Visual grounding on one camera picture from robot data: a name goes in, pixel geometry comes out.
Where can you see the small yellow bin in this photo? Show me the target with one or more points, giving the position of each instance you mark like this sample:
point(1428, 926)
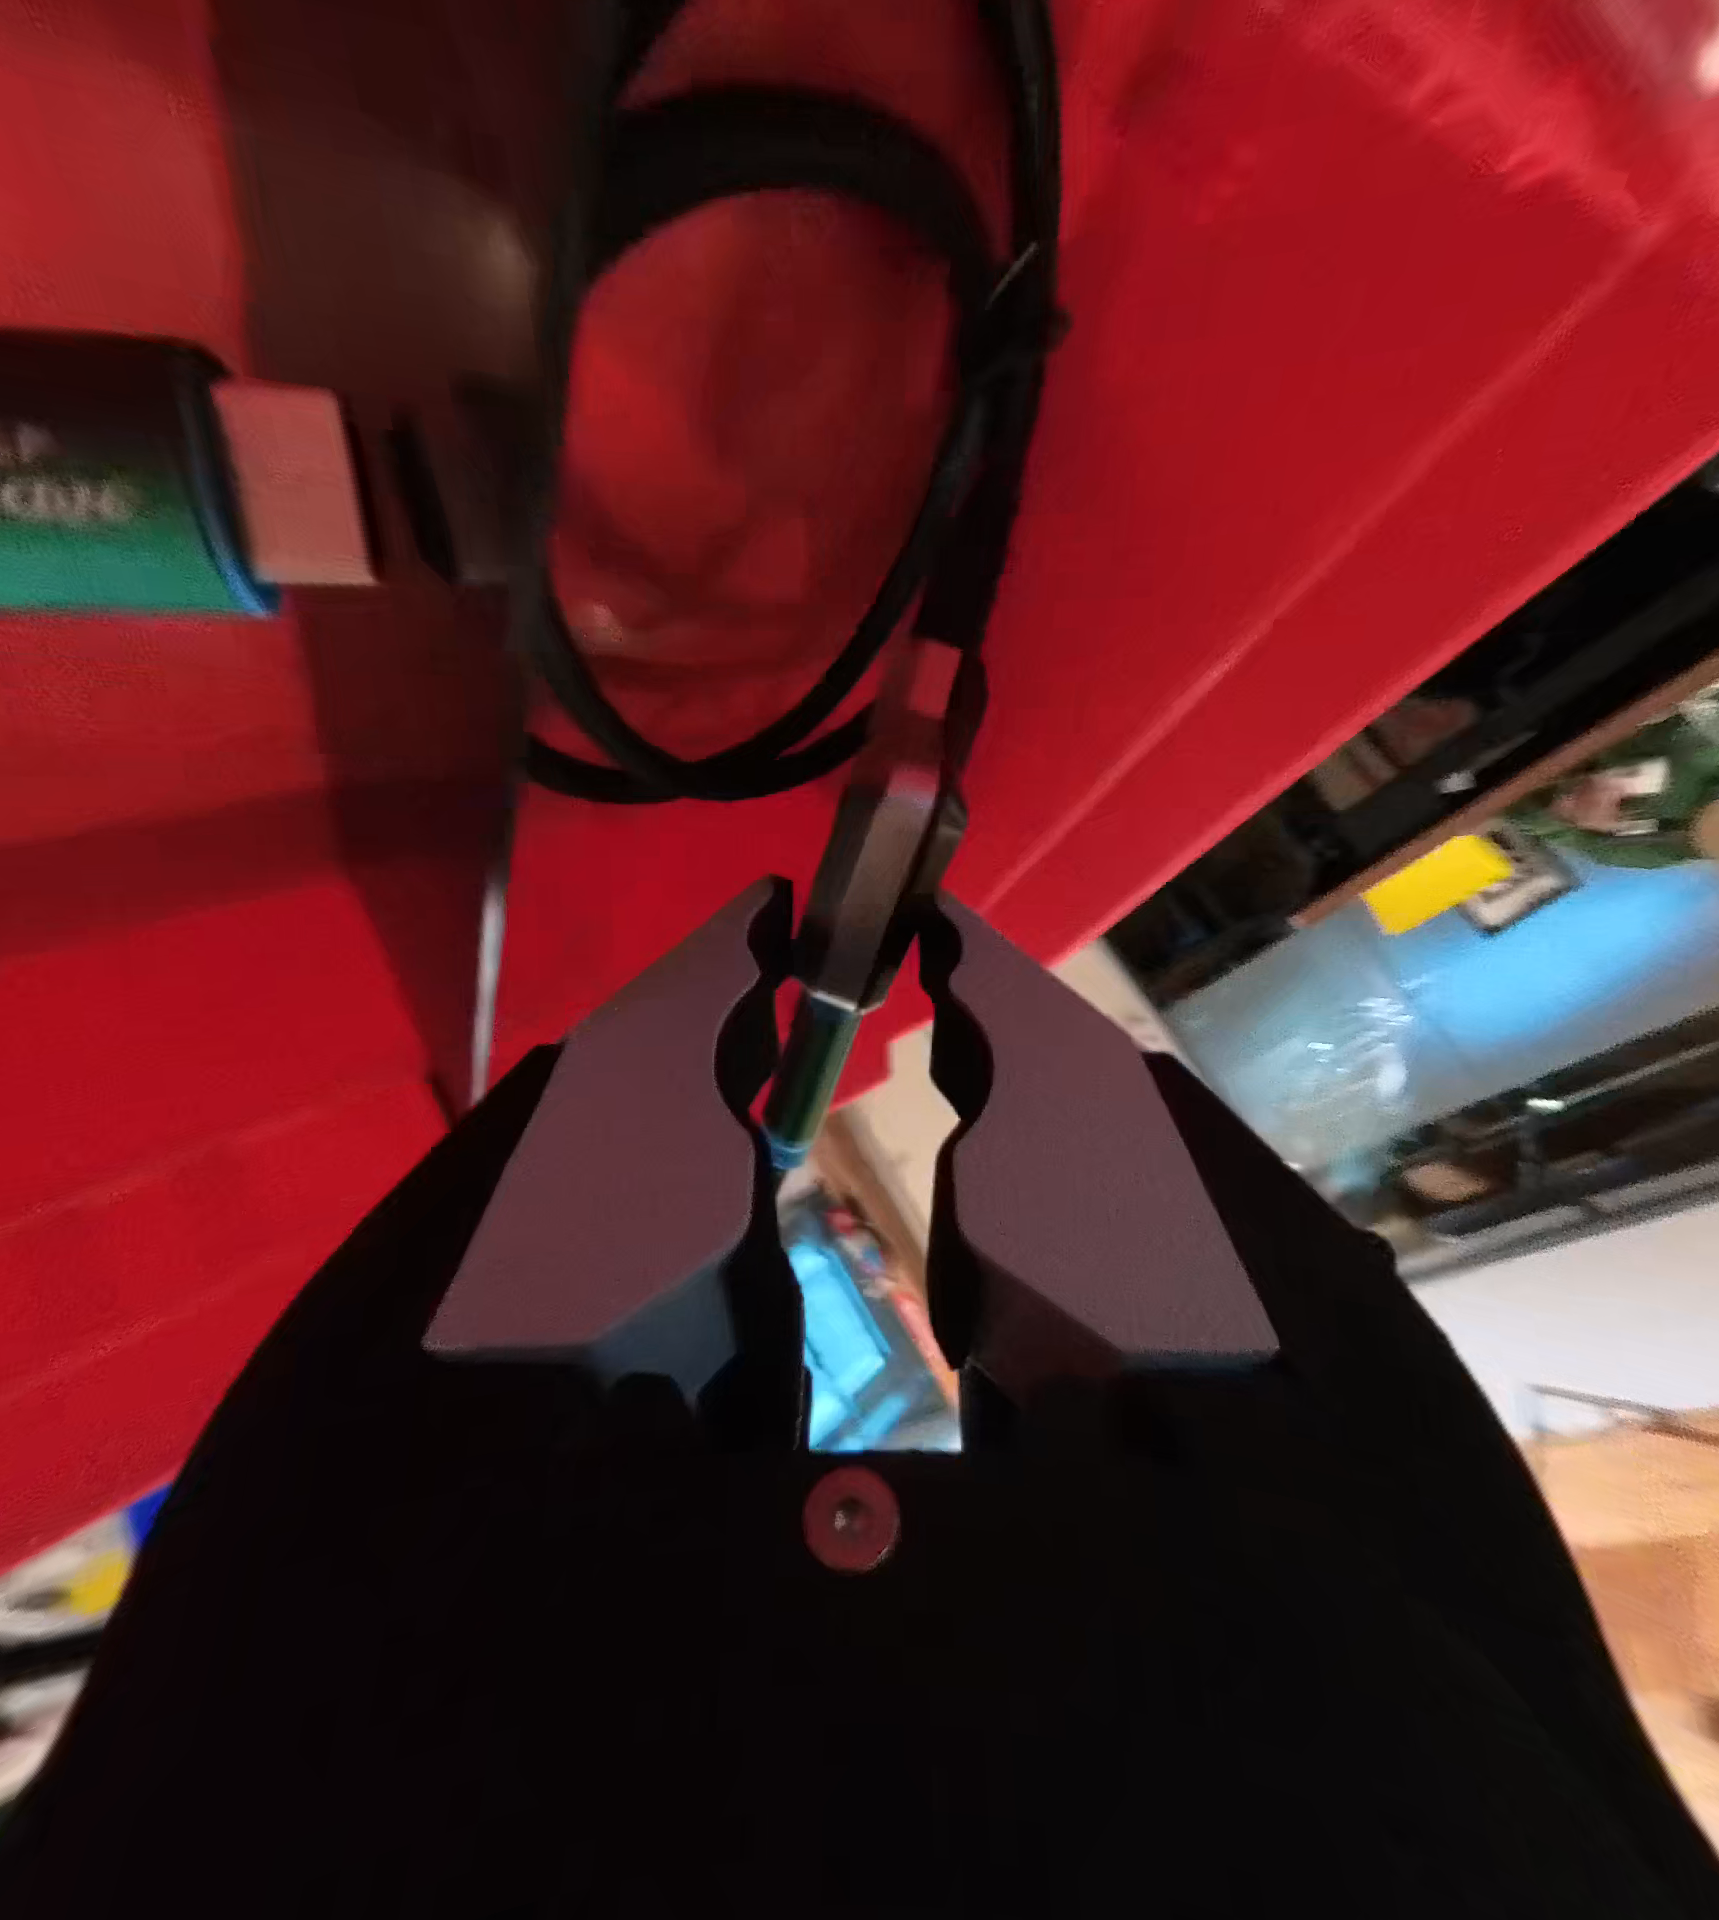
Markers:
point(1435, 886)

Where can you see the red storage bin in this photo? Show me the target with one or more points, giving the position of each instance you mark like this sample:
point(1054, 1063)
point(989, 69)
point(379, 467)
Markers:
point(1399, 300)

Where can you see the glass partition window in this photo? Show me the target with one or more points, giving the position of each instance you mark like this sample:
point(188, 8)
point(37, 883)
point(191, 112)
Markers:
point(1548, 989)

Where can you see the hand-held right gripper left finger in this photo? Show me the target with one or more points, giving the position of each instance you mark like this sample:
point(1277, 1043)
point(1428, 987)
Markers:
point(603, 1200)

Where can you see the long brown-edged table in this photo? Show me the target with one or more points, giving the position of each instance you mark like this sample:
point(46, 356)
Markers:
point(1548, 765)

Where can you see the framed marker tag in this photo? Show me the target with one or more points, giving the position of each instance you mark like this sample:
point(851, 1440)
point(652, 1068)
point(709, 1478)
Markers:
point(1526, 888)

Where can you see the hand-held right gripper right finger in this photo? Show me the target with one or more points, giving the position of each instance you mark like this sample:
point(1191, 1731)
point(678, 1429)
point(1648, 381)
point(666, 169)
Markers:
point(1113, 1200)

